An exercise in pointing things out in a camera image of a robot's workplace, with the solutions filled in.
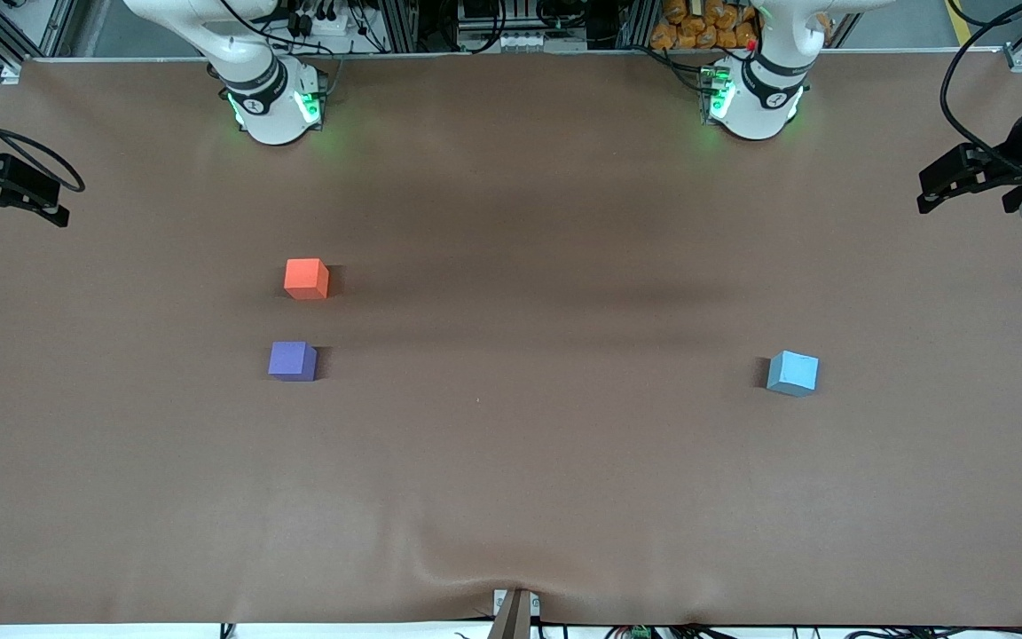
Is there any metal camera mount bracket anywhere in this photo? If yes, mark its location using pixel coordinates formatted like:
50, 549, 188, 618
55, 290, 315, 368
491, 588, 541, 639

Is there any purple foam block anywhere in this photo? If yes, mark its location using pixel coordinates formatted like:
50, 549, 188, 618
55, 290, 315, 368
267, 341, 318, 383

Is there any orange foam block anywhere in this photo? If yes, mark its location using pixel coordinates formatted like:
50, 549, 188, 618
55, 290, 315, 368
284, 258, 331, 301

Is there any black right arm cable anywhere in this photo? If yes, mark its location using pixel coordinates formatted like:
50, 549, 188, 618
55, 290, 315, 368
0, 93, 86, 194

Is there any light blue foam block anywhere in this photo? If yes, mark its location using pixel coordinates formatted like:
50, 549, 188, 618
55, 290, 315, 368
766, 350, 821, 398

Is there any brown table mat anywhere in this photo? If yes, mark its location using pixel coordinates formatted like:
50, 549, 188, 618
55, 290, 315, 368
0, 49, 1022, 627

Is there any black electronics unit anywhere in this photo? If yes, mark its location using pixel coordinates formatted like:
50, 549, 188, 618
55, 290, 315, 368
456, 0, 590, 36

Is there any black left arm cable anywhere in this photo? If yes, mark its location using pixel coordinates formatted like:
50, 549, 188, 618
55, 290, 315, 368
939, 0, 1022, 174

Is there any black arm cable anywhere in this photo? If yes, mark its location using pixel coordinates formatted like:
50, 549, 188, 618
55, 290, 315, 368
939, 0, 1022, 174
0, 93, 86, 194

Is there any bag of orange items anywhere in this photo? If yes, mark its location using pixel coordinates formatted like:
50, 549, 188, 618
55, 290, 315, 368
650, 0, 760, 51

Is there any white power strip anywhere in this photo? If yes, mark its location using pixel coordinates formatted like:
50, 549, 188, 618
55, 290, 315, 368
285, 7, 350, 38

